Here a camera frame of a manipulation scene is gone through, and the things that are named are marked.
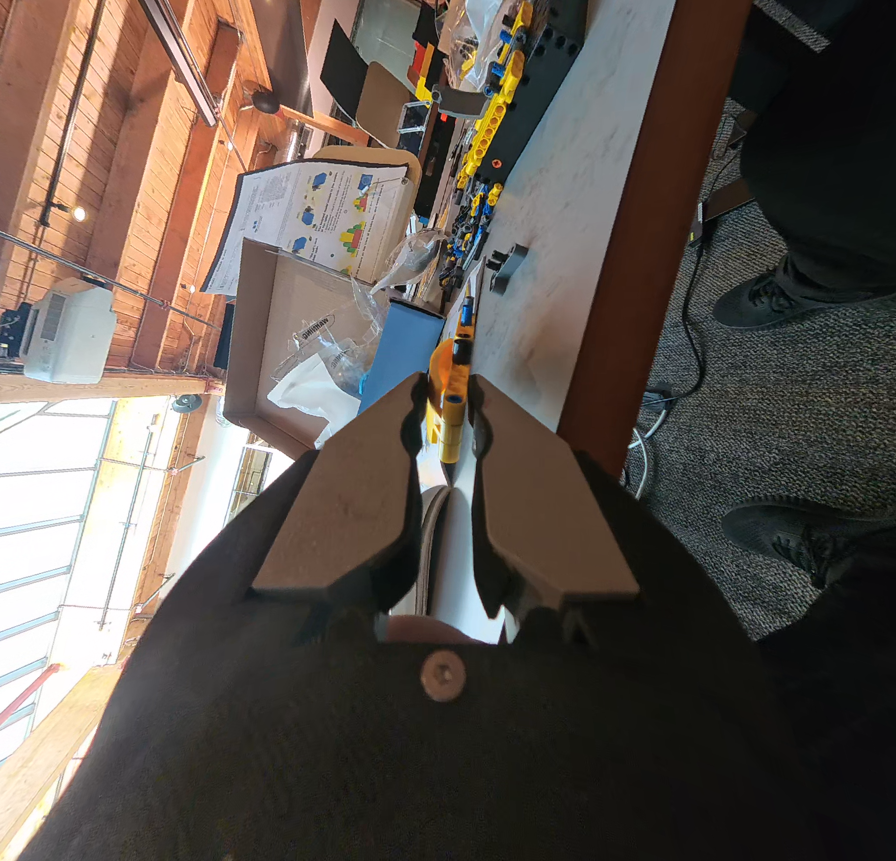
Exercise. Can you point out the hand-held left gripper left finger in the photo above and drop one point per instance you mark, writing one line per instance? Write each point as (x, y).
(343, 518)

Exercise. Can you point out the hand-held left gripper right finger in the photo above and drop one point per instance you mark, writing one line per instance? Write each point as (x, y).
(553, 518)

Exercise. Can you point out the yellow brick assembly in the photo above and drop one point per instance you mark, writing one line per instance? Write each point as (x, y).
(451, 413)

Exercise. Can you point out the grey desk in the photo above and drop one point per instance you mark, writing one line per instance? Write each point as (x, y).
(581, 210)

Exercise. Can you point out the open instruction booklet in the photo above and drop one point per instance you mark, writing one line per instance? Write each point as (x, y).
(455, 546)

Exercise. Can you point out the white plastic bag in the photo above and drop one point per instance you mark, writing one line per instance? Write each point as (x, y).
(308, 392)

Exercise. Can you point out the clear plastic bags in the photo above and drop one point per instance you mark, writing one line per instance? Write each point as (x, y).
(343, 336)

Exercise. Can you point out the blue cardboard box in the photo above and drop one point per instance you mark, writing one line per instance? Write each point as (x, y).
(406, 347)

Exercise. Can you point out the open brown cardboard box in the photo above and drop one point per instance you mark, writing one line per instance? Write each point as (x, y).
(259, 329)

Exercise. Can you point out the black sneaker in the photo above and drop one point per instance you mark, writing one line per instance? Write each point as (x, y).
(763, 301)
(791, 532)

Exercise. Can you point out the grey angled brick with pins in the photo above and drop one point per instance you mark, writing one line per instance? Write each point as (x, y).
(507, 266)

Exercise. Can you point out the pile of small bricks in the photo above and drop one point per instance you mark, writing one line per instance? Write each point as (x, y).
(469, 231)

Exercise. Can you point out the printed paper sheet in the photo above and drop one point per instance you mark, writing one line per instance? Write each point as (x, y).
(301, 210)

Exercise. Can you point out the black power adapter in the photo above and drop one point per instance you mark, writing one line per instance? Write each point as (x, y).
(721, 203)

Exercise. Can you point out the clear acrylic block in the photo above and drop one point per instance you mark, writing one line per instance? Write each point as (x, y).
(413, 116)

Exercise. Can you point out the black round pendant lamp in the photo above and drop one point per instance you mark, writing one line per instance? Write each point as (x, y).
(264, 102)

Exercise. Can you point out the grey curved brick panel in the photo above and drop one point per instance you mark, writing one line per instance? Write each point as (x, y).
(462, 102)

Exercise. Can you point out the black flat panel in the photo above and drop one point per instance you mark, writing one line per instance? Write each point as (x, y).
(343, 70)

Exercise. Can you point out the black yellow brick block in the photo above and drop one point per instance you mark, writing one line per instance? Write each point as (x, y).
(553, 56)

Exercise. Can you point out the white wall heater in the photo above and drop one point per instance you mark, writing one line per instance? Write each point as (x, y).
(66, 329)

